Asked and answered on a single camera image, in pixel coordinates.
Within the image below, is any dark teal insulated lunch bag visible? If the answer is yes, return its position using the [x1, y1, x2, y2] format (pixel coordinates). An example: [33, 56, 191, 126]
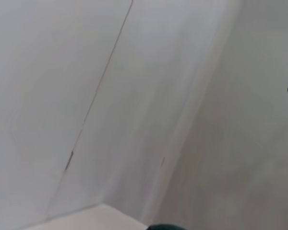
[147, 223, 191, 230]

